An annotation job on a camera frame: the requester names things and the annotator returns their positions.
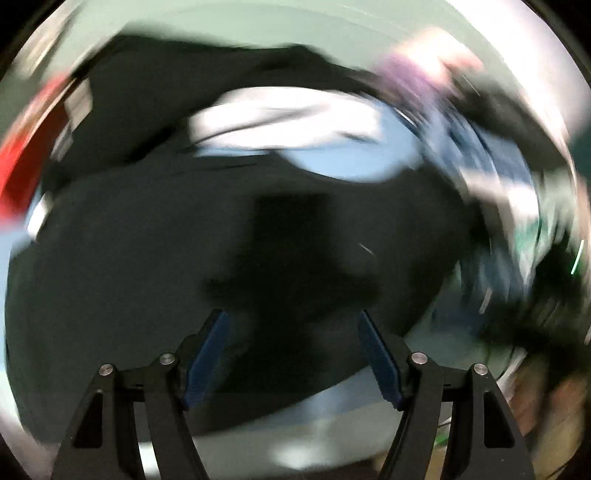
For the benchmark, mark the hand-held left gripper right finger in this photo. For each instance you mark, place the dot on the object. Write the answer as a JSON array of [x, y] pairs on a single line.
[[378, 360]]

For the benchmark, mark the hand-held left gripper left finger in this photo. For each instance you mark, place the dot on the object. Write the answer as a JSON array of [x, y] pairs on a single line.
[[207, 360]]

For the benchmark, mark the dark grey pants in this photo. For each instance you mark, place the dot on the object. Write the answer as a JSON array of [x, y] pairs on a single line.
[[161, 254]]

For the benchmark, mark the blue sheet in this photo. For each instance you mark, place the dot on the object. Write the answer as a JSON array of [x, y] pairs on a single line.
[[351, 159]]

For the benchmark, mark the blue striped cloth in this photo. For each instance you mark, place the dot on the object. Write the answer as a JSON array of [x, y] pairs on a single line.
[[466, 143]]

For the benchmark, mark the light grey sweater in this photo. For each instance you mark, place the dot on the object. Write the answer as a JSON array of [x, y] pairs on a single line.
[[286, 120]]

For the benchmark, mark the red cardboard box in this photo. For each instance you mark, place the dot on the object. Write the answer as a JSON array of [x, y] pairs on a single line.
[[27, 147]]

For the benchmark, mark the green sofa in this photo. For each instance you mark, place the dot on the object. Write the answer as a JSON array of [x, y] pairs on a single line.
[[277, 23]]

